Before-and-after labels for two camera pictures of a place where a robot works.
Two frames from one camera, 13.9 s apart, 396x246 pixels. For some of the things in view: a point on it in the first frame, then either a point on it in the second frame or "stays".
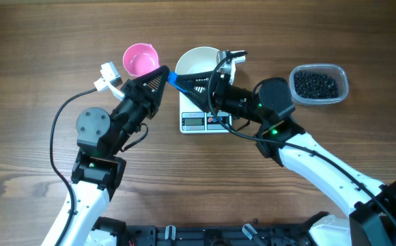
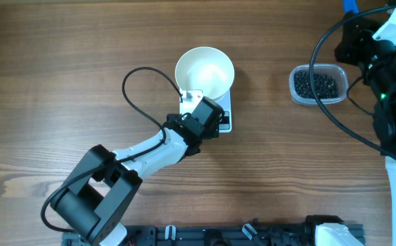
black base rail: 276,234 stays
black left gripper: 143,96 → 214,132
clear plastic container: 318,83 stays
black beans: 315,85 stays
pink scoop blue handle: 140,58 → 350,5
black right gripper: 201,98 → 355,36
